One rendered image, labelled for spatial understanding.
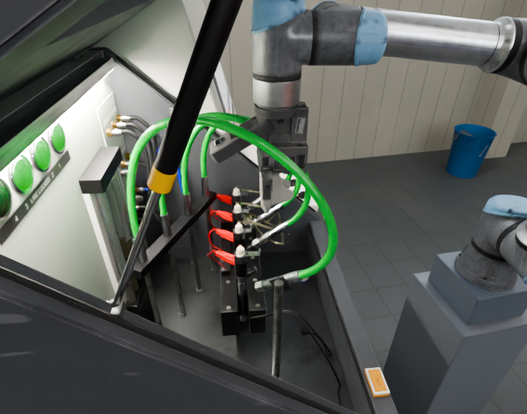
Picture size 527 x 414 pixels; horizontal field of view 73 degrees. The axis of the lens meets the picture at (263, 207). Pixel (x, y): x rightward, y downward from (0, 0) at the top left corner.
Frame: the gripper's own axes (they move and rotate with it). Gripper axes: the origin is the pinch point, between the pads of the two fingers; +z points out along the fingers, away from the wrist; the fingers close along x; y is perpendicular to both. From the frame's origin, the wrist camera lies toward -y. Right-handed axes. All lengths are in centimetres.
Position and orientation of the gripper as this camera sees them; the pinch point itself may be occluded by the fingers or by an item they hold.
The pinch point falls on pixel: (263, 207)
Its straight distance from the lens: 69.1
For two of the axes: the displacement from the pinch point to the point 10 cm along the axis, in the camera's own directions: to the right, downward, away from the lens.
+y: 10.0, -0.5, 0.8
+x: -1.0, -5.5, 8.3
